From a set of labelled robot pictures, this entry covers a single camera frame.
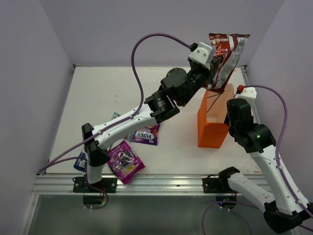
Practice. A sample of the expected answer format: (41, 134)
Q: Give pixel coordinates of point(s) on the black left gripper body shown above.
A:
(196, 75)

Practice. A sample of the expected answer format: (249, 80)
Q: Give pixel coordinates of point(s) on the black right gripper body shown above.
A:
(228, 121)

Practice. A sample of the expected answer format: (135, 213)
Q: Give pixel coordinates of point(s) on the orange paper bag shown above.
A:
(212, 112)

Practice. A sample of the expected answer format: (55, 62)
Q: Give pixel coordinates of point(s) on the red brown snack bag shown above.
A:
(229, 49)

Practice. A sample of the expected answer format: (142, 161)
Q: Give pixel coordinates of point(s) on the purple Fox's candy bag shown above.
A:
(147, 135)

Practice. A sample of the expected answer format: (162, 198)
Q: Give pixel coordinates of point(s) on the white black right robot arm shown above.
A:
(284, 207)

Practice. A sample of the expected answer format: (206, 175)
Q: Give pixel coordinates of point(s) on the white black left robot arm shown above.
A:
(176, 89)

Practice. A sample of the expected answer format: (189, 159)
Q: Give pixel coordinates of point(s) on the teal Fox's candy bag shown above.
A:
(115, 115)

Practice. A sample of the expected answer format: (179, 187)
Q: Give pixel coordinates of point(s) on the magenta purple snack bag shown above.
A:
(124, 162)

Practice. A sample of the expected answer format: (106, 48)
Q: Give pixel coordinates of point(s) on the blue white snack bag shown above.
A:
(80, 161)

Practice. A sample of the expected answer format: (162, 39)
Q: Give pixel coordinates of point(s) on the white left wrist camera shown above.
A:
(204, 52)

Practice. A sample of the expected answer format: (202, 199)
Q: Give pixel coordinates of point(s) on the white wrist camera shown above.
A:
(204, 52)
(247, 93)

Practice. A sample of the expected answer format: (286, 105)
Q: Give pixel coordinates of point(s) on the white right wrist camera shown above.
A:
(247, 93)

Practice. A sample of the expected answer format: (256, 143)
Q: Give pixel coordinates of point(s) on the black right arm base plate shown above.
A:
(213, 184)

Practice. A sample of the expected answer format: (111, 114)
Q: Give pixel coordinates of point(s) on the front aluminium rail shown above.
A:
(142, 184)

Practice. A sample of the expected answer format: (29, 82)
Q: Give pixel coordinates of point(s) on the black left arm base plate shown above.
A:
(106, 184)

